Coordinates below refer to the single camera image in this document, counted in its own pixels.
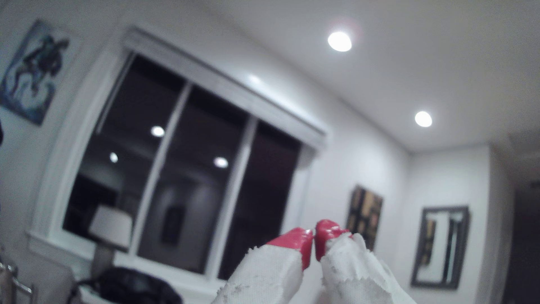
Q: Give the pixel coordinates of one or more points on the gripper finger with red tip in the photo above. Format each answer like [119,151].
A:
[354,274]
[270,270]

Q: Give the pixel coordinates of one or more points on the black bag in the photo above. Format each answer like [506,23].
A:
[130,287]

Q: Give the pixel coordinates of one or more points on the white shade table lamp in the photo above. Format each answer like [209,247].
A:
[110,226]

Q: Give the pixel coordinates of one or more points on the round recessed ceiling light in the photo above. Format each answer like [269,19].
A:
[423,119]
[339,41]

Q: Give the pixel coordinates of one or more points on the white framed window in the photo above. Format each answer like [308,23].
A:
[126,135]

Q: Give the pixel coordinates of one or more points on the chrome metal bar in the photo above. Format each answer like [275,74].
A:
[12,283]

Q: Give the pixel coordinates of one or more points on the dark yellow wall picture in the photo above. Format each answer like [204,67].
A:
[365,215]

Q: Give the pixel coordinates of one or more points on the dark framed wall mirror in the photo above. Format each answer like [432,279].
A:
[438,249]

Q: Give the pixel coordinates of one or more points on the blue figure wall poster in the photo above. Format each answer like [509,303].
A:
[33,71]

